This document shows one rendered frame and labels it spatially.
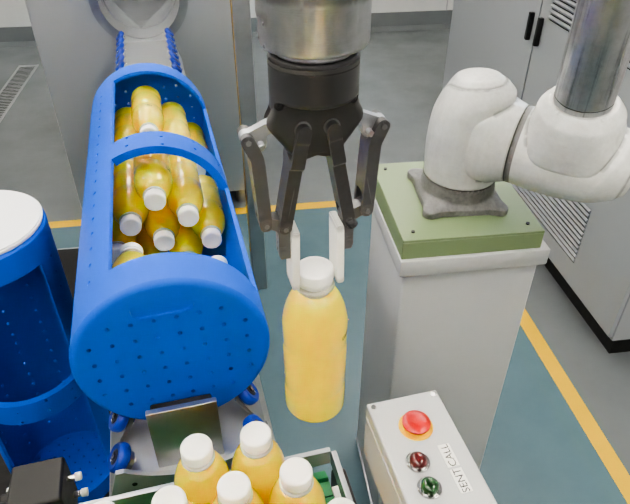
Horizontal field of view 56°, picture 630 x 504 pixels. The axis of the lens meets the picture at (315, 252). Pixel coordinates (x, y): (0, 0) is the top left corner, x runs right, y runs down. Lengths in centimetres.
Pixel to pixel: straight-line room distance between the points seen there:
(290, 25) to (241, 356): 58
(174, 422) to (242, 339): 15
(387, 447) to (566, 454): 153
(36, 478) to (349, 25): 73
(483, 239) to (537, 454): 113
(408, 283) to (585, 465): 118
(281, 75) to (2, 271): 96
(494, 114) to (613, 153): 22
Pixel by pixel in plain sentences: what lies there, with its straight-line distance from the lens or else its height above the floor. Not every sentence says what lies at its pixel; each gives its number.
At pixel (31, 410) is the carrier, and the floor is 60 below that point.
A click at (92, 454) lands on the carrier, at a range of 203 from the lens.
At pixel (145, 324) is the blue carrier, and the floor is 117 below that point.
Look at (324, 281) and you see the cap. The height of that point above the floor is 135.
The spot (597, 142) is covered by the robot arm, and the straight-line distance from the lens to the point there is 114.
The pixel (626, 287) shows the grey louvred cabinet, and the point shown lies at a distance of 244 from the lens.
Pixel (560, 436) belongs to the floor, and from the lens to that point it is 231.
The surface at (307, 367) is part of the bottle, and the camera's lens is 66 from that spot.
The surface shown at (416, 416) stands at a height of 111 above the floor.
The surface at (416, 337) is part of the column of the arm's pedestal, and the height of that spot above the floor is 77.
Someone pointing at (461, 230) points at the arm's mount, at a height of 105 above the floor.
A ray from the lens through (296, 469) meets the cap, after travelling 75.
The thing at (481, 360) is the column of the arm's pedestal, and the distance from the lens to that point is 151.
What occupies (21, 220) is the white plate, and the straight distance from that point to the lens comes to 140.
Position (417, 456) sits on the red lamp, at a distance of 76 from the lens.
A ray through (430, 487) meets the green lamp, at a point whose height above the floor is 111.
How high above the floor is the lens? 173
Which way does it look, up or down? 37 degrees down
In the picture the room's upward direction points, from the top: straight up
